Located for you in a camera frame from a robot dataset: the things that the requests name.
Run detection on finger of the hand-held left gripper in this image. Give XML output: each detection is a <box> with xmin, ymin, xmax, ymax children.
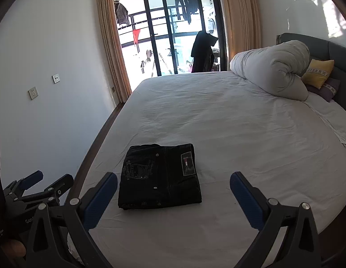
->
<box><xmin>24</xmin><ymin>174</ymin><xmax>74</xmax><ymax>210</ymax></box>
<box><xmin>3</xmin><ymin>170</ymin><xmax>44</xmax><ymax>202</ymax></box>

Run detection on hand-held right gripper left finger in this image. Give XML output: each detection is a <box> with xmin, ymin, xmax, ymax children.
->
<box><xmin>25</xmin><ymin>172</ymin><xmax>118</xmax><ymax>268</ymax></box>

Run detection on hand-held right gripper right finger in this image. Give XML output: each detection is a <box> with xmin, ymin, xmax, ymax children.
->
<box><xmin>230</xmin><ymin>171</ymin><xmax>322</xmax><ymax>268</ymax></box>

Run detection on black pants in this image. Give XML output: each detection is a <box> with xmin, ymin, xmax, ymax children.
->
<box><xmin>118</xmin><ymin>143</ymin><xmax>203</xmax><ymax>210</ymax></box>

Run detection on dark hanging pants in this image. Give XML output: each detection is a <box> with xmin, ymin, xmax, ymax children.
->
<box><xmin>172</xmin><ymin>0</ymin><xmax>187</xmax><ymax>20</ymax></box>

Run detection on person's left hand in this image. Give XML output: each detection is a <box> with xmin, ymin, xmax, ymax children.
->
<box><xmin>1</xmin><ymin>239</ymin><xmax>26</xmax><ymax>258</ymax></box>

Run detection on bed with white sheet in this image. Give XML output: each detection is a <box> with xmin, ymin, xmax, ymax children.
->
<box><xmin>67</xmin><ymin>71</ymin><xmax>346</xmax><ymax>268</ymax></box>

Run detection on white folded sheet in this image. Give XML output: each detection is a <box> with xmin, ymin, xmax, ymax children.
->
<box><xmin>303</xmin><ymin>99</ymin><xmax>346</xmax><ymax>148</ymax></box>

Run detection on rolled white duvet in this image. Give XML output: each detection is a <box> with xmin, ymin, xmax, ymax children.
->
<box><xmin>230</xmin><ymin>40</ymin><xmax>312</xmax><ymax>101</ymax></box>

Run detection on purple patterned pillow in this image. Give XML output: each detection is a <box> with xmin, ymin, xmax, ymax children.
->
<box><xmin>306</xmin><ymin>77</ymin><xmax>341</xmax><ymax>103</ymax></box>

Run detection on brown laundry basket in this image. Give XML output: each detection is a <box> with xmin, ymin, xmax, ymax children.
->
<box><xmin>212</xmin><ymin>49</ymin><xmax>222</xmax><ymax>71</ymax></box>

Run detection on beige curtain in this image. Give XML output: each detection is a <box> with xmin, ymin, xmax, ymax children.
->
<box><xmin>95</xmin><ymin>0</ymin><xmax>133</xmax><ymax>104</ymax></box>
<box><xmin>219</xmin><ymin>0</ymin><xmax>263</xmax><ymax>71</ymax></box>

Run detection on yellow patterned pillow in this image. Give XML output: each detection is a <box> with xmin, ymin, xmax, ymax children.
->
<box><xmin>301</xmin><ymin>59</ymin><xmax>335</xmax><ymax>89</ymax></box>

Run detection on folding drying rack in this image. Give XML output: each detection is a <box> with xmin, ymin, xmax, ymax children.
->
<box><xmin>151</xmin><ymin>52</ymin><xmax>173</xmax><ymax>77</ymax></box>

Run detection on black coat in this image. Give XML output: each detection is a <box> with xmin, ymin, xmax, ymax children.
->
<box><xmin>191</xmin><ymin>30</ymin><xmax>219</xmax><ymax>73</ymax></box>

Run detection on black framed sliding glass door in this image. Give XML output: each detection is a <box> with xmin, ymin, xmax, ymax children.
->
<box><xmin>112</xmin><ymin>0</ymin><xmax>228</xmax><ymax>95</ymax></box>

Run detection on grey padded headboard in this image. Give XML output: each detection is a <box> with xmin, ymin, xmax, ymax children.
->
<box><xmin>276</xmin><ymin>33</ymin><xmax>346</xmax><ymax>112</ymax></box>

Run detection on grey hanging jacket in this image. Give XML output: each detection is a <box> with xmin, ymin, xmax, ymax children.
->
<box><xmin>115</xmin><ymin>1</ymin><xmax>131</xmax><ymax>25</ymax></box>

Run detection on dark hanging shirt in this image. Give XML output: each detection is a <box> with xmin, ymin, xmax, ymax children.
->
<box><xmin>186</xmin><ymin>0</ymin><xmax>200</xmax><ymax>24</ymax></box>

